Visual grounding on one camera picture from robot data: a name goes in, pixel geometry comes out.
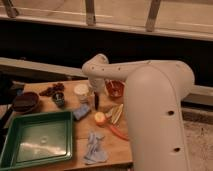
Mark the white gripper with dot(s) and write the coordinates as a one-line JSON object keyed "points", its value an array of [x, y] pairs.
{"points": [[96, 85]]}

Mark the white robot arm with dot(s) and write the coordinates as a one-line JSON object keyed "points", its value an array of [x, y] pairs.
{"points": [[152, 105]]}

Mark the green plastic tray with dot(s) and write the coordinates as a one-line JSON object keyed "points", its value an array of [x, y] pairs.
{"points": [[38, 139]]}

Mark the white cup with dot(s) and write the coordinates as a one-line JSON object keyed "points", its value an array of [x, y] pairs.
{"points": [[81, 91]]}

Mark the red bowl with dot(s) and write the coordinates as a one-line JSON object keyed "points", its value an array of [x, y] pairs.
{"points": [[115, 88]]}

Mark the blue sponge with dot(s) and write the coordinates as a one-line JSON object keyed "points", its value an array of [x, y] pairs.
{"points": [[82, 111]]}

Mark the orange fruit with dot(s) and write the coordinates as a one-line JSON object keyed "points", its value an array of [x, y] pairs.
{"points": [[100, 118]]}

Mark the small dark cup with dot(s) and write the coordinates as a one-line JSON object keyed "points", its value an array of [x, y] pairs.
{"points": [[58, 99]]}

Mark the red chili pepper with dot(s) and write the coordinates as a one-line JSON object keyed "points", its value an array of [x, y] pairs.
{"points": [[118, 133]]}

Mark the blue crumpled cloth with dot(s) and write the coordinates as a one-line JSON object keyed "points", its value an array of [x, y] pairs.
{"points": [[94, 153]]}

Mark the dark brown bowl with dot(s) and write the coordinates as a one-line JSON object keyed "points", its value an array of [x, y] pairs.
{"points": [[25, 102]]}

